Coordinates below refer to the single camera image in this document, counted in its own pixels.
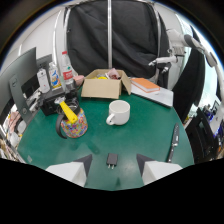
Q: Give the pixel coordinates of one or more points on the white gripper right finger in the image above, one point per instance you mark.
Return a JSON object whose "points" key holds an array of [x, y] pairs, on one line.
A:
{"points": [[156, 170]]}

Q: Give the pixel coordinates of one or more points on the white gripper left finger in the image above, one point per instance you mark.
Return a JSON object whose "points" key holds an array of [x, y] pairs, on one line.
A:
{"points": [[71, 171]]}

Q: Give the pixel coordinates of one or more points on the black charger plug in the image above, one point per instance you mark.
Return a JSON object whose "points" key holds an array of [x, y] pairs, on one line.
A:
{"points": [[112, 160]]}

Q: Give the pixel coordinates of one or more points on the black office chair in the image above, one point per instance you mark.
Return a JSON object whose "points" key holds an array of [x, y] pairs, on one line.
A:
{"points": [[203, 136]]}

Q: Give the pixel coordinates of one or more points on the white ceramic mug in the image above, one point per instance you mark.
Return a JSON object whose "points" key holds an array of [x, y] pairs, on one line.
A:
{"points": [[118, 112]]}

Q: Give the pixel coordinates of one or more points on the black box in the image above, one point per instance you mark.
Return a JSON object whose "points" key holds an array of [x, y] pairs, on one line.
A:
{"points": [[55, 100]]}

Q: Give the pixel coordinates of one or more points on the white closed laptop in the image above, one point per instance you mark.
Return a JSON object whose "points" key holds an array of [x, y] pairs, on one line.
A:
{"points": [[156, 95]]}

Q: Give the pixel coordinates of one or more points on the orange book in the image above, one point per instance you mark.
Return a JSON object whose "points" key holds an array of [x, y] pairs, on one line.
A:
{"points": [[145, 85]]}

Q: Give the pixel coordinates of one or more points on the pink cup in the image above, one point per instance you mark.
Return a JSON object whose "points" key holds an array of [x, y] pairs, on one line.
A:
{"points": [[79, 79]]}

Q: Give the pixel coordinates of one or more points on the open cardboard box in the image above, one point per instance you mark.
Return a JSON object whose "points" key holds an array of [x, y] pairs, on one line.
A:
{"points": [[105, 85]]}

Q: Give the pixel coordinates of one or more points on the white plastic bottle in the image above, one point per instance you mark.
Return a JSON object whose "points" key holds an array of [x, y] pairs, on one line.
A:
{"points": [[43, 80]]}

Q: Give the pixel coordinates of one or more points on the small bottle yellow blue label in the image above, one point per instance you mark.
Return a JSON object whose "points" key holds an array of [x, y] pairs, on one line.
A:
{"points": [[54, 76]]}

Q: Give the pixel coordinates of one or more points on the clear water bottle red label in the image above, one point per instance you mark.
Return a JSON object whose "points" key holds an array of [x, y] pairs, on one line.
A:
{"points": [[67, 70]]}

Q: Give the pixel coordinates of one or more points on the grey computer monitor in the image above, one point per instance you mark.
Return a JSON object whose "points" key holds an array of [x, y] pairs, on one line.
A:
{"points": [[18, 80]]}

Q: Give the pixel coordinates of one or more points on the black curtain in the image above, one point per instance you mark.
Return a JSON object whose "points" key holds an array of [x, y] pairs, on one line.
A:
{"points": [[116, 36]]}

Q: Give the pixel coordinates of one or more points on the metal vertical pole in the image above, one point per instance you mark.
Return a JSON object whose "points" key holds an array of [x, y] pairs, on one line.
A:
{"points": [[109, 33]]}

